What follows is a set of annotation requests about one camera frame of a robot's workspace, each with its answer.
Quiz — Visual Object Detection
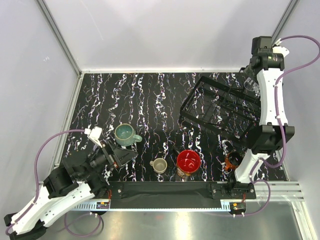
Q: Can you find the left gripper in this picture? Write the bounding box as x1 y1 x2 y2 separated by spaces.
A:
77 140 139 180

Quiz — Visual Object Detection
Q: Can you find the clear drinking glass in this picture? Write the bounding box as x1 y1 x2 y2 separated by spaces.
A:
243 77 260 93

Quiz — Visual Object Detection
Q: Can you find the small beige cup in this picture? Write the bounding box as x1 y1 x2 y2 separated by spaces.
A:
149 158 168 174

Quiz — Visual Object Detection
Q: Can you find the black mug red inside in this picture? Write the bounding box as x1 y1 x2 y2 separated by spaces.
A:
172 146 201 178

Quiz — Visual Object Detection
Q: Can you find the orange glazed mug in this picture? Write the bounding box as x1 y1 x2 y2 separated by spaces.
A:
224 151 243 171

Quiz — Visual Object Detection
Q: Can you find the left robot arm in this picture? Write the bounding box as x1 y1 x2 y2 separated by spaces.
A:
4 141 138 240

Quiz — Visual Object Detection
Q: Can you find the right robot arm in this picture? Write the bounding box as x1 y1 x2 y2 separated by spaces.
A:
226 36 295 199

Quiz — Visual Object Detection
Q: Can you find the teal ceramic mug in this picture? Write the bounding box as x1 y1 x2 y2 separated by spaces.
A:
114 123 143 147

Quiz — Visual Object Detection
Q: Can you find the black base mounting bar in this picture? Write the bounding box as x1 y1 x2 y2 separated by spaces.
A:
108 181 256 210

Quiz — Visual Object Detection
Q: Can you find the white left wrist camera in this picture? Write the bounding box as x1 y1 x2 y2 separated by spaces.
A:
84 126 103 148

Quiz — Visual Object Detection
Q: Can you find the black wire dish rack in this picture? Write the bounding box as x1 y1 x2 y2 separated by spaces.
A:
179 70 261 142

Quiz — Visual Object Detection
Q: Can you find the aluminium frame post right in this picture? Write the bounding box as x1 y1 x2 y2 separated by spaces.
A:
271 0 300 41

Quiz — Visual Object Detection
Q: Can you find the aluminium frame post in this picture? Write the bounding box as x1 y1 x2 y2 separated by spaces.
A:
271 0 300 41
35 0 82 77

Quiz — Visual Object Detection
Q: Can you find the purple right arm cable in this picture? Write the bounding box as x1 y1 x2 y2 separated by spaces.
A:
202 34 320 217

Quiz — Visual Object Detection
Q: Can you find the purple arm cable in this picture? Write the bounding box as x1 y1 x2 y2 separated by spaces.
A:
202 34 320 217
4 128 87 235

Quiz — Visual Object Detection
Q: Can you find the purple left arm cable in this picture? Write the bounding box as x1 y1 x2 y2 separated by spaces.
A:
4 128 87 235

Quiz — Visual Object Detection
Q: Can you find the aluminium frame post left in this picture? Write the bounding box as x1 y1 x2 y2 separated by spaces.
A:
35 0 82 77

